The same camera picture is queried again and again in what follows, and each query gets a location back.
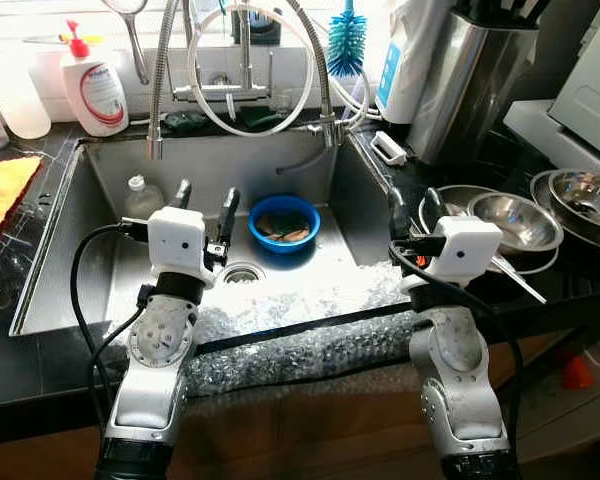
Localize flexible steel faucet hose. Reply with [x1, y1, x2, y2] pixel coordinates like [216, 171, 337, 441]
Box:
[285, 0, 346, 149]

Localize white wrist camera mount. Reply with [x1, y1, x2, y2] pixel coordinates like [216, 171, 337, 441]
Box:
[410, 218, 503, 296]
[145, 207, 226, 286]

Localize white canister blue label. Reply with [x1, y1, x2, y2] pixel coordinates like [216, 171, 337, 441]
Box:
[375, 0, 441, 126]

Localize white soap pump bottle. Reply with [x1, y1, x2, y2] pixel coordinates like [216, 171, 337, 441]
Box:
[60, 18, 131, 138]

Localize shallow steel plate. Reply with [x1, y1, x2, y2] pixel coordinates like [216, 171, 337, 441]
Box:
[530, 170, 600, 253]
[418, 185, 563, 276]

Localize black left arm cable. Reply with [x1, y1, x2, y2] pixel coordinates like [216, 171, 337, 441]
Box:
[70, 222, 151, 431]

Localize orange cleaning cloth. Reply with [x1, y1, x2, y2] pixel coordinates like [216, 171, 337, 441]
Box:
[0, 155, 43, 263]

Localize white washing machine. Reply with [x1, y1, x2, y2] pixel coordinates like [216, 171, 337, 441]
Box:
[502, 0, 600, 471]

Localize blue plastic bowl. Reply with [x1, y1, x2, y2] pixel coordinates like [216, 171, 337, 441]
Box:
[247, 194, 321, 255]

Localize translucent white bottle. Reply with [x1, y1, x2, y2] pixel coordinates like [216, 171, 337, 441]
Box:
[0, 45, 53, 141]

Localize bubble wrap padding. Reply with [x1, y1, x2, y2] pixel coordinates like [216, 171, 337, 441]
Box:
[185, 260, 431, 396]

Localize blue bottle brush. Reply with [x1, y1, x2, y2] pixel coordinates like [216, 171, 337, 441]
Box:
[325, 0, 369, 79]

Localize steel mesh strainer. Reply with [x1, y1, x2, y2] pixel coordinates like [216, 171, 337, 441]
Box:
[102, 0, 151, 86]

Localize clear plastic dish tray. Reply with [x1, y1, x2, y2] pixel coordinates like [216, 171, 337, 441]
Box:
[0, 150, 79, 301]

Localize chrome faucet mixer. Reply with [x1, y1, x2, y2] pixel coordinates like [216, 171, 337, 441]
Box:
[170, 0, 281, 106]

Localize clear plastic bottle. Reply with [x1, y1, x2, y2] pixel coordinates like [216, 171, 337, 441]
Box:
[120, 175, 166, 223]

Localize large steel bowl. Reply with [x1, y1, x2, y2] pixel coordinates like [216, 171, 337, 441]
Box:
[547, 168, 600, 231]

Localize steel spring faucet hose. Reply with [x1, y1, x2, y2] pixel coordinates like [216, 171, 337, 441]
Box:
[145, 0, 186, 161]

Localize light wood cabinet door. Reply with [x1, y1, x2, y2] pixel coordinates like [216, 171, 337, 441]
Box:
[0, 330, 571, 480]

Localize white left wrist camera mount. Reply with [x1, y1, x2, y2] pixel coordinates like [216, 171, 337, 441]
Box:
[145, 207, 226, 286]

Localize small steel bowl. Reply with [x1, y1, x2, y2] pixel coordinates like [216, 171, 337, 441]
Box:
[467, 192, 565, 254]

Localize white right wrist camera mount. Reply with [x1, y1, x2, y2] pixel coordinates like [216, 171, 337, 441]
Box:
[410, 218, 503, 296]

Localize stainless steel sink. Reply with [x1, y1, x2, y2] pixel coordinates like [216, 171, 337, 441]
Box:
[10, 130, 421, 336]

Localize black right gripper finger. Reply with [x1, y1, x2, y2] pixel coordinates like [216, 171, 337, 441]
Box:
[419, 186, 448, 238]
[385, 186, 412, 242]

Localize brown scouring pad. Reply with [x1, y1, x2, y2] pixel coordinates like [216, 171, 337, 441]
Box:
[258, 210, 311, 243]

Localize white water hose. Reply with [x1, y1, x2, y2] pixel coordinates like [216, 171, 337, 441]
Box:
[183, 3, 376, 138]

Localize black strap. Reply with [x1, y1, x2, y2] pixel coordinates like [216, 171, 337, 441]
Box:
[195, 306, 423, 358]

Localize small orange object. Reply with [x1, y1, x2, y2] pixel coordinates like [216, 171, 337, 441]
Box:
[560, 352, 594, 391]

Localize dark green sponge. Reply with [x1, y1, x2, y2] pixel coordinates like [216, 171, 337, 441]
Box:
[235, 103, 281, 129]
[163, 110, 211, 136]

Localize stainless steel knife block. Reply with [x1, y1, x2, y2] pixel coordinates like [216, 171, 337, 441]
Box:
[405, 0, 541, 166]

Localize small white clip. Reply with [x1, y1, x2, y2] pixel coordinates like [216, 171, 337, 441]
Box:
[370, 130, 408, 166]

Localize steel tongs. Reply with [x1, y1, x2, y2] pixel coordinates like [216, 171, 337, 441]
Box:
[485, 250, 548, 305]

